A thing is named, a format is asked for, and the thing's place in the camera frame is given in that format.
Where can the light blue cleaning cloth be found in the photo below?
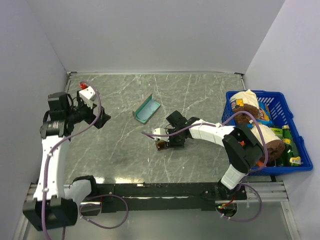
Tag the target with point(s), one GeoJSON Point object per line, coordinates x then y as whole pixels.
{"type": "Point", "coordinates": [147, 111]}

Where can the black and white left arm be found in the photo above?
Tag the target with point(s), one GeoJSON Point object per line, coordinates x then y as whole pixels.
{"type": "Point", "coordinates": [52, 206]}

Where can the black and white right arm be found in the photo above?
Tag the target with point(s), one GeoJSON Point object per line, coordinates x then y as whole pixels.
{"type": "Point", "coordinates": [243, 146]}

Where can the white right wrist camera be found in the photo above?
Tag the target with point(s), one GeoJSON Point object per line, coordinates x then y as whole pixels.
{"type": "Point", "coordinates": [160, 131]}

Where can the yellow green snack packet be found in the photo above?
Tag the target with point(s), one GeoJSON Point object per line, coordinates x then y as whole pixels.
{"type": "Point", "coordinates": [295, 161]}

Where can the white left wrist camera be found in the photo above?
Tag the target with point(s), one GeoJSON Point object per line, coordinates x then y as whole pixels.
{"type": "Point", "coordinates": [87, 92]}

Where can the aluminium frame rail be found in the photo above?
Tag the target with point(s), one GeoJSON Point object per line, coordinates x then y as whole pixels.
{"type": "Point", "coordinates": [268, 192]}

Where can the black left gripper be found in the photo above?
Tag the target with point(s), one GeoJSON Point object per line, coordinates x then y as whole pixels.
{"type": "Point", "coordinates": [91, 116]}

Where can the green glass bottle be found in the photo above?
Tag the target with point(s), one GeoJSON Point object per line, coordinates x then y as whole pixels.
{"type": "Point", "coordinates": [290, 148]}

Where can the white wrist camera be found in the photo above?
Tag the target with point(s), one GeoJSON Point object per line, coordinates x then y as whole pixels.
{"type": "Point", "coordinates": [160, 131]}
{"type": "Point", "coordinates": [87, 92]}

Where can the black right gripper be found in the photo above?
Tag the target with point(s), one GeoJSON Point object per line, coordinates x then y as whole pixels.
{"type": "Point", "coordinates": [177, 144]}

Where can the grey-brown glasses case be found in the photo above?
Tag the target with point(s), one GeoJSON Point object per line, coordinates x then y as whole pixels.
{"type": "Point", "coordinates": [146, 100]}

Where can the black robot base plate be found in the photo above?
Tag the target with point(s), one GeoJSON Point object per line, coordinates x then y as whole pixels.
{"type": "Point", "coordinates": [204, 196]}

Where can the brown tortoise sunglasses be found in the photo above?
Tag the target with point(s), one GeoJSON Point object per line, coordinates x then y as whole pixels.
{"type": "Point", "coordinates": [161, 145]}

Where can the blue plastic basket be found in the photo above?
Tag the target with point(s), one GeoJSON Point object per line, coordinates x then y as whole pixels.
{"type": "Point", "coordinates": [281, 115]}

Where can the brown plush toy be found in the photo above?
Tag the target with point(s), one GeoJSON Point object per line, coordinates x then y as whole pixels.
{"type": "Point", "coordinates": [243, 118]}

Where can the blue Lays chip bag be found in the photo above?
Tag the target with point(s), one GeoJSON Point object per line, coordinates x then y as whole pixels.
{"type": "Point", "coordinates": [264, 116]}

